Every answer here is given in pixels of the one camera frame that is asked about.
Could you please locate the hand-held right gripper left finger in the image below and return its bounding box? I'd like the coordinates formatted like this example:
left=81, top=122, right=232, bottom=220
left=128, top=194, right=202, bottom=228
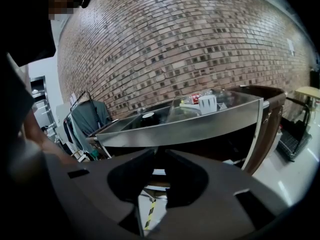
left=44, top=149, right=156, bottom=240

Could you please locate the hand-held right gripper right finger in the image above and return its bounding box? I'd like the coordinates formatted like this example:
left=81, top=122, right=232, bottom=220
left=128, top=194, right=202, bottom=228
left=152, top=149, right=291, bottom=240

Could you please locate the metal housekeeping cart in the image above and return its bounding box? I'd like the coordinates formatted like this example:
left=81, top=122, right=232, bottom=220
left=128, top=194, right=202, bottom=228
left=86, top=84, right=287, bottom=178

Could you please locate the person's right forearm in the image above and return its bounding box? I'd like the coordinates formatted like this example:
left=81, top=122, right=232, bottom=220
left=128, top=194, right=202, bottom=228
left=23, top=108, right=77, bottom=166

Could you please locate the row of hanging clothes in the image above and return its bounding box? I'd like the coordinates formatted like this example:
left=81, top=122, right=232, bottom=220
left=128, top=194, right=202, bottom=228
left=63, top=99, right=113, bottom=160

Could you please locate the black bowl with white rim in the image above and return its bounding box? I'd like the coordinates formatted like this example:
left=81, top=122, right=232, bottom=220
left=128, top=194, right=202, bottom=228
left=141, top=112, right=156, bottom=125

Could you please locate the metal clothes rack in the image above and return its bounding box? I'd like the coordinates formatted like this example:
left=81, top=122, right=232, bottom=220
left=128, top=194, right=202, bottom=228
left=69, top=90, right=105, bottom=135

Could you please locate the black platform trolley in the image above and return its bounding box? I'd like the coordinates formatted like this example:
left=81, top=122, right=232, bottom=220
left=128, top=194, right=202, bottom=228
left=275, top=96, right=314, bottom=163

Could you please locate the white striped mug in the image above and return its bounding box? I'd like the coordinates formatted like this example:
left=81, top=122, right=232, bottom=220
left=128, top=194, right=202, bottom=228
left=197, top=95, right=217, bottom=116

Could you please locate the light wooden table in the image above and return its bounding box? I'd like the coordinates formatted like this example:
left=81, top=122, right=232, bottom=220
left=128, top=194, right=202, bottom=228
left=294, top=85, right=320, bottom=103

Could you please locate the white paper sheet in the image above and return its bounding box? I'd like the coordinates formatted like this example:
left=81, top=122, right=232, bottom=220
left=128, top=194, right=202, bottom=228
left=287, top=38, right=296, bottom=57

